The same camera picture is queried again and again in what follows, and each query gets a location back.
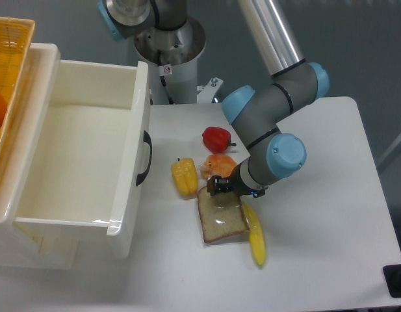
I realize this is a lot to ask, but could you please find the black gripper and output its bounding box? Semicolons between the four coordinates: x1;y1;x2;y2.
206;175;268;198

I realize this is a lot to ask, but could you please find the toast slice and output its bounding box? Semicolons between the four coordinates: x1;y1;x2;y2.
197;187;249;246

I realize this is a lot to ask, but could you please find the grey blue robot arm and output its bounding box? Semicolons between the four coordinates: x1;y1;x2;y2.
97;1;330;198

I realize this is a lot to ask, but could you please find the wrapped orange croissant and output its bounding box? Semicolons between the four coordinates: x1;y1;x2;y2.
200;154;237;179

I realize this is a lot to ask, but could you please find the yellow bell pepper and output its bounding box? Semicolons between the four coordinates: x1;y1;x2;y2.
171;158;198;198

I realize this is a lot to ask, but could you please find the red bell pepper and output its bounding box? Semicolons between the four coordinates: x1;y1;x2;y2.
202;127;237;153

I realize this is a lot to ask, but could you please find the yellow banana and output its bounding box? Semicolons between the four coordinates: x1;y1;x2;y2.
242;202;266;267

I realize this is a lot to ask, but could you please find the white plastic drawer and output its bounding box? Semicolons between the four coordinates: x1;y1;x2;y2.
15;60;150;259

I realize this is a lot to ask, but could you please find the black device at edge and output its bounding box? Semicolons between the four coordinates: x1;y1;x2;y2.
383;264;401;298

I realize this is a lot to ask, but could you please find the white drawer cabinet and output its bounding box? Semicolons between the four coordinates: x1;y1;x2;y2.
0;43;77;269

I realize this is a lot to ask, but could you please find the yellow woven basket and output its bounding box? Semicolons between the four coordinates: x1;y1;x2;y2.
0;16;35;158

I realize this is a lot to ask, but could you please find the black drawer handle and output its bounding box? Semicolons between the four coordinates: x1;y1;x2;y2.
136;130;153;187

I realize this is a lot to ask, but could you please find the white mounting bracket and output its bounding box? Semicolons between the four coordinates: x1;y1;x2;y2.
196;77;224;104

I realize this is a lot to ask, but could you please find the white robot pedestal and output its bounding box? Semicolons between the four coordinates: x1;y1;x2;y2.
134;16;206;105

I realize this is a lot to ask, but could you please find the white frame at right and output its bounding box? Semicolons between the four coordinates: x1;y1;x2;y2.
376;132;401;174

